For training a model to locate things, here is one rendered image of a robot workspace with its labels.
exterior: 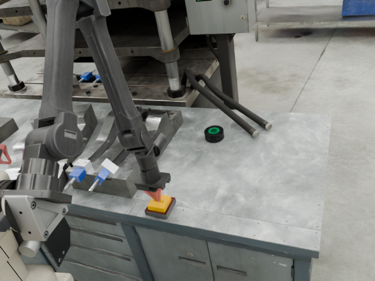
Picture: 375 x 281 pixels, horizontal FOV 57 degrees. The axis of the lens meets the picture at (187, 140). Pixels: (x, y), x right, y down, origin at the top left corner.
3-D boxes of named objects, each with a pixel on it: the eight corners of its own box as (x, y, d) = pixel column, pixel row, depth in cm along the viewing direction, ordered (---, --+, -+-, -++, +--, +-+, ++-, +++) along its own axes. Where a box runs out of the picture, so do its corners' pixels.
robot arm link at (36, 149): (20, 167, 72) (37, 165, 69) (29, 121, 75) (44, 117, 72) (57, 175, 79) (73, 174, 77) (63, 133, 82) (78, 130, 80)
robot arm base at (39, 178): (-5, 197, 68) (48, 197, 65) (3, 157, 70) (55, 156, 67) (24, 203, 76) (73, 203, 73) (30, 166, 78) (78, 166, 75)
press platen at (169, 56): (185, 86, 172) (179, 52, 162) (0, 81, 222) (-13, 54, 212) (229, 28, 233) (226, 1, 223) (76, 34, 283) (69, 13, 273)
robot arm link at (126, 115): (59, 2, 89) (89, -12, 83) (75, 1, 94) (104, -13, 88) (118, 153, 101) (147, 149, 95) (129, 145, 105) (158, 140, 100)
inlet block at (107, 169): (99, 193, 111) (85, 183, 111) (94, 199, 115) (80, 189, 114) (119, 167, 121) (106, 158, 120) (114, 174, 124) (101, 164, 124)
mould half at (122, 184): (131, 198, 121) (121, 169, 114) (73, 188, 131) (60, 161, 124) (183, 121, 158) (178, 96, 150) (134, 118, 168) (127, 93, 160)
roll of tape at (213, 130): (219, 130, 148) (219, 122, 146) (227, 139, 141) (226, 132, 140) (202, 135, 146) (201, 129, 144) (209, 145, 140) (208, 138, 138)
